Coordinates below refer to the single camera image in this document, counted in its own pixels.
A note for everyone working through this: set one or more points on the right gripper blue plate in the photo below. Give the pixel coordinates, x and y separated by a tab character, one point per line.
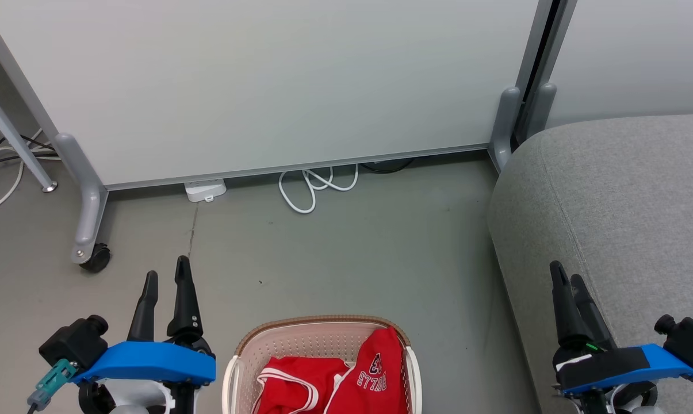
622	365

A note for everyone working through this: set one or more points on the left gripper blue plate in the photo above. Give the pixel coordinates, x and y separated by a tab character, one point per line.
150	362

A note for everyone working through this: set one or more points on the red shorts white trim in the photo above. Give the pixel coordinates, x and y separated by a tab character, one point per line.
294	385

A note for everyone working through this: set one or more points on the red jersey with lettering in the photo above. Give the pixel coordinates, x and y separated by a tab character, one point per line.
381	374

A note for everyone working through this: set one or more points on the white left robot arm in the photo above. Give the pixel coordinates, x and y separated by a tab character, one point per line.
130	410

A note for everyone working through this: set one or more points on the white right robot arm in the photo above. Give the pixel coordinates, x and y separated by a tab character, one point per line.
645	410

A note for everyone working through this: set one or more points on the grey fabric sofa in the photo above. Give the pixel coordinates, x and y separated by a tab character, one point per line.
622	201

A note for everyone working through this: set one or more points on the black caster wheel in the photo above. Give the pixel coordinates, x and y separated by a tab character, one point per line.
97	259

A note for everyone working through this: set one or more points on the grey partition foot with caster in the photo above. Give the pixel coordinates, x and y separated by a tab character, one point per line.
87	195

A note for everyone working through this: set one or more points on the cream perforated laundry basket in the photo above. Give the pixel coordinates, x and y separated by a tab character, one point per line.
300	345

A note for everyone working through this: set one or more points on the grey metal table leg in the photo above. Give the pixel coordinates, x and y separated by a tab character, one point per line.
12	138

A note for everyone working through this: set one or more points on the wide white partition panel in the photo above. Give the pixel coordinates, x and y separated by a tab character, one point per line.
265	80

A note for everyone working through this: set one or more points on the narrow white partition panel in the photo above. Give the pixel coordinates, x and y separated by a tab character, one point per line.
639	57

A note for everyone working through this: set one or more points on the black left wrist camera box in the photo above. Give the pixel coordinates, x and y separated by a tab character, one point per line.
73	342

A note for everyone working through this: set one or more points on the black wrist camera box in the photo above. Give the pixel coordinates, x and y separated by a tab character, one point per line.
688	342
73	342

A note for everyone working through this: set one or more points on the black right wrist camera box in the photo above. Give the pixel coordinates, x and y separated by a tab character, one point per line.
688	342

